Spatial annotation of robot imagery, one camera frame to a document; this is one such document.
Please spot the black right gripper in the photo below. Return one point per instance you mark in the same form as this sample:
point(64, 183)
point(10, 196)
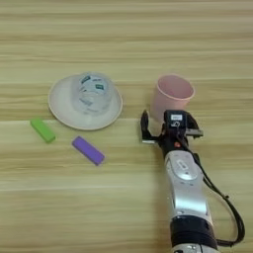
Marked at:
point(174, 141)

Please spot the pink cup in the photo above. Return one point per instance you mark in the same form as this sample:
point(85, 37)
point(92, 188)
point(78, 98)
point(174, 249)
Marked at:
point(171, 95)

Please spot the purple rectangular block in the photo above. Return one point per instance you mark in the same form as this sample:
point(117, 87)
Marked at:
point(88, 150)

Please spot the green rectangular block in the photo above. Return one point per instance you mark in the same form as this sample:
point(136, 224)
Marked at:
point(42, 130)

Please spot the black box with white label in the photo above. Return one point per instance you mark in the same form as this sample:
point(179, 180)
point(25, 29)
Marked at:
point(175, 119)

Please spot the clear plastic cup with label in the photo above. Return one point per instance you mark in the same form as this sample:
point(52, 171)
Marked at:
point(92, 94)

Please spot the beige round plate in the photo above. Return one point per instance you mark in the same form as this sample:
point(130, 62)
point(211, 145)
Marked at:
point(61, 105)

